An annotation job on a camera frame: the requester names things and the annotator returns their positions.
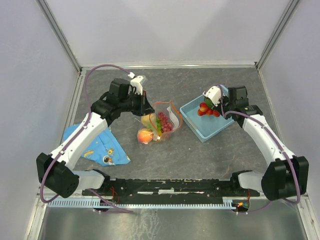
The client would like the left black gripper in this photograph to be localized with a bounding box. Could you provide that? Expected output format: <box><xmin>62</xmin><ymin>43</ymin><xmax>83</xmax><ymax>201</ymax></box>
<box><xmin>119</xmin><ymin>89</ymin><xmax>155</xmax><ymax>117</ymax></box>

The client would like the yellow lemon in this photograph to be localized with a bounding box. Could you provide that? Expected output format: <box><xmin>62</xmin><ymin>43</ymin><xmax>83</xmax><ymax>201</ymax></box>
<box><xmin>140</xmin><ymin>115</ymin><xmax>151</xmax><ymax>127</ymax></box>

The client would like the red yellow strawberry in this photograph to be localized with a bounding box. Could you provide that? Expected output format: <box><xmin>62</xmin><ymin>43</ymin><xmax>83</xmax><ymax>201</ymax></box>
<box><xmin>212</xmin><ymin>110</ymin><xmax>221</xmax><ymax>118</ymax></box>
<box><xmin>205</xmin><ymin>109</ymin><xmax>214</xmax><ymax>116</ymax></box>
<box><xmin>199</xmin><ymin>102</ymin><xmax>209</xmax><ymax>113</ymax></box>

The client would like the clear zip top bag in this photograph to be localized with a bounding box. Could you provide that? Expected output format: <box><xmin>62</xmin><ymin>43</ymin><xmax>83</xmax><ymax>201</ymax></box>
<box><xmin>137</xmin><ymin>101</ymin><xmax>183</xmax><ymax>145</ymax></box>

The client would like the purple grapes bunch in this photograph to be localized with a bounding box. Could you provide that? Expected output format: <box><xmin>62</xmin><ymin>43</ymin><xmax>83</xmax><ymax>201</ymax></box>
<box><xmin>157</xmin><ymin>112</ymin><xmax>173</xmax><ymax>133</ymax></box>

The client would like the orange peach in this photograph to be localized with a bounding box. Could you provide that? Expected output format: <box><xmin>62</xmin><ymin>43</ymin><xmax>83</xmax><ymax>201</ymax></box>
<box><xmin>137</xmin><ymin>128</ymin><xmax>154</xmax><ymax>145</ymax></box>

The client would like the light blue plastic basket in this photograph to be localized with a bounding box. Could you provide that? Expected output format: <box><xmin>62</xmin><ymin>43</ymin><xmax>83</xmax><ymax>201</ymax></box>
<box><xmin>179</xmin><ymin>94</ymin><xmax>234</xmax><ymax>143</ymax></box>

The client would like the green grapes bunch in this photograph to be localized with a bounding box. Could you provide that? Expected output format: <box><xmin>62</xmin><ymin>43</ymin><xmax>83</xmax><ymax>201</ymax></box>
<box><xmin>147</xmin><ymin>117</ymin><xmax>163</xmax><ymax>134</ymax></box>

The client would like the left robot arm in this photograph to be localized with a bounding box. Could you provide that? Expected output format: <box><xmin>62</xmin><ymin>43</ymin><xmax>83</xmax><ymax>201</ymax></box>
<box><xmin>36</xmin><ymin>75</ymin><xmax>154</xmax><ymax>198</ymax></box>

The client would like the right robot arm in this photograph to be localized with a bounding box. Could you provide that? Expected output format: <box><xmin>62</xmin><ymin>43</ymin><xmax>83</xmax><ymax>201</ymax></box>
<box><xmin>217</xmin><ymin>86</ymin><xmax>309</xmax><ymax>204</ymax></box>

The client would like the blue patterned cloth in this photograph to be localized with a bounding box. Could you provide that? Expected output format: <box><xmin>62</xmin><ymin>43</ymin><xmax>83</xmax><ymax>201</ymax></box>
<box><xmin>62</xmin><ymin>122</ymin><xmax>131</xmax><ymax>167</ymax></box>

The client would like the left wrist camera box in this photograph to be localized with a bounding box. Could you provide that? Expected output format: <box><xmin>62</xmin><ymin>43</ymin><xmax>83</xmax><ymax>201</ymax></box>
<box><xmin>128</xmin><ymin>72</ymin><xmax>147</xmax><ymax>95</ymax></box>

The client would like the aluminium frame back rail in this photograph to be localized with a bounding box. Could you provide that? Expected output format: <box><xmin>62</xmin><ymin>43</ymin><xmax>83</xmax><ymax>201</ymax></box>
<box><xmin>80</xmin><ymin>63</ymin><xmax>258</xmax><ymax>71</ymax></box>

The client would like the aluminium frame right post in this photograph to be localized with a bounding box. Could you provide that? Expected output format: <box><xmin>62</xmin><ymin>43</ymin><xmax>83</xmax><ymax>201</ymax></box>
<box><xmin>255</xmin><ymin>0</ymin><xmax>301</xmax><ymax>71</ymax></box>

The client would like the aluminium frame post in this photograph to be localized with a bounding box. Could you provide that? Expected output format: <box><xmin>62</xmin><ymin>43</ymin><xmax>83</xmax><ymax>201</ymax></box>
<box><xmin>255</xmin><ymin>0</ymin><xmax>301</xmax><ymax>71</ymax></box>
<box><xmin>36</xmin><ymin>0</ymin><xmax>82</xmax><ymax>72</ymax></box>

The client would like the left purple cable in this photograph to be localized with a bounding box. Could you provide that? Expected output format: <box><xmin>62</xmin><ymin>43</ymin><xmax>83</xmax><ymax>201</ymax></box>
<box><xmin>39</xmin><ymin>64</ymin><xmax>136</xmax><ymax>203</ymax></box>

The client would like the aluminium frame left post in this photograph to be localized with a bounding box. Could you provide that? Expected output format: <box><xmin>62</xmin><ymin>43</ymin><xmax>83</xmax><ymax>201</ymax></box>
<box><xmin>36</xmin><ymin>0</ymin><xmax>82</xmax><ymax>72</ymax></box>

